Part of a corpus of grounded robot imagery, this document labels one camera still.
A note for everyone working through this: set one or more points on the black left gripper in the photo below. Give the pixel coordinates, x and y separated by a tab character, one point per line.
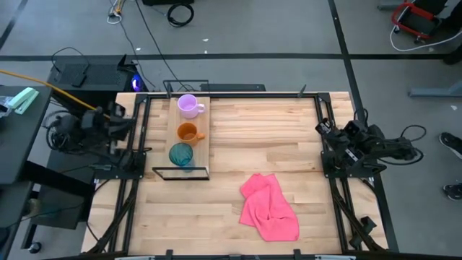
101	126

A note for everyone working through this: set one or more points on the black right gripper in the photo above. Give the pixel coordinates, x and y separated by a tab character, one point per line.
353	141

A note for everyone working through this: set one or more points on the teal ribbed glass cup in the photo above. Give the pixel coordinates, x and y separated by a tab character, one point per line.
180	154

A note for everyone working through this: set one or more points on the orange mug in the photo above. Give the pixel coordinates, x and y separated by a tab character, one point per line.
187	133

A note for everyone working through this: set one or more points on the pale pink mug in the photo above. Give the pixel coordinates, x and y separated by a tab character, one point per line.
187	105

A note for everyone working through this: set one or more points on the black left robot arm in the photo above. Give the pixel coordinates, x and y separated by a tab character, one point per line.
68	130

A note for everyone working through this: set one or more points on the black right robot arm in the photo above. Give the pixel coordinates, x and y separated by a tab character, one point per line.
390	148

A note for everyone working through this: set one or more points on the black computer tower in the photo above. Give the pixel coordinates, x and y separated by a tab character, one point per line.
101	76

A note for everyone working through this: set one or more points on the black power adapter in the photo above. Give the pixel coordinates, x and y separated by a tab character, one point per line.
78	80

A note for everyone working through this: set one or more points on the pink knitted cloth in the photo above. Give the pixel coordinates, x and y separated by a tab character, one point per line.
267	209

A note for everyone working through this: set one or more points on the black desk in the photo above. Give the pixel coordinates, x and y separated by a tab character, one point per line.
21	144

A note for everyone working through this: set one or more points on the mint green stapler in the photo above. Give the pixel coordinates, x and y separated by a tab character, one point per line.
23	99

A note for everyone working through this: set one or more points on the black flat bar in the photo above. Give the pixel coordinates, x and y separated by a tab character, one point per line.
234	87

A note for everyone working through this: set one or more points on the grey desk foot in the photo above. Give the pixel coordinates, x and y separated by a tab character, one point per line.
440	92

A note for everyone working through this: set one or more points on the person's black shoe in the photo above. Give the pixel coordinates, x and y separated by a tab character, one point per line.
453	191
451	144

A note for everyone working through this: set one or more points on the red framed black cart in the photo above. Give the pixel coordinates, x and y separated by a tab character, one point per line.
415	23

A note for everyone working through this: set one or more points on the black caster wheel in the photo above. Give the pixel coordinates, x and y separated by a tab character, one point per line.
35	247

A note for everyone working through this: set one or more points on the black aluminium table frame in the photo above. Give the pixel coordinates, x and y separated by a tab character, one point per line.
270	95

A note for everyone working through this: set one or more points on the wooden shelf with black frame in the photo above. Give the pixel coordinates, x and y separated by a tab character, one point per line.
201	155

